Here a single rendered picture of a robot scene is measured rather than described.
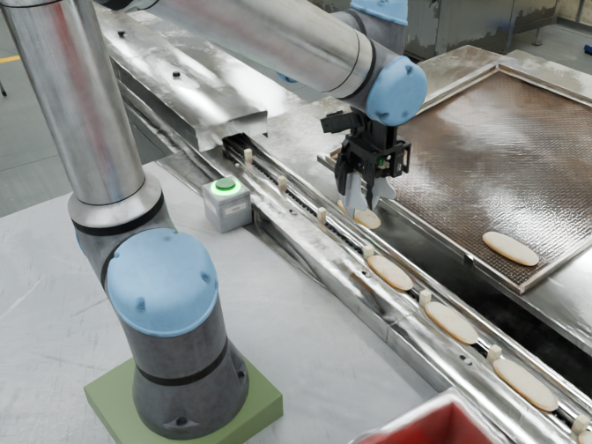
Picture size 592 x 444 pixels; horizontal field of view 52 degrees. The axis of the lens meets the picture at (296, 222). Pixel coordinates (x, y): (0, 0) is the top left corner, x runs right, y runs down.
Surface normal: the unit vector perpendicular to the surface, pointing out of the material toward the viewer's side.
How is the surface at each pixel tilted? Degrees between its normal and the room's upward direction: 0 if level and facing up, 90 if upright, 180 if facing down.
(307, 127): 0
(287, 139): 0
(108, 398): 4
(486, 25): 90
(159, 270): 10
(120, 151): 89
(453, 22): 89
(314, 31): 71
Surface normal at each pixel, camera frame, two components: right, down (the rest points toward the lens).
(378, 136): -0.84, 0.33
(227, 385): 0.80, 0.04
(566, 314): -0.16, -0.75
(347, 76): 0.41, 0.69
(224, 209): 0.55, 0.48
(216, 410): 0.56, 0.22
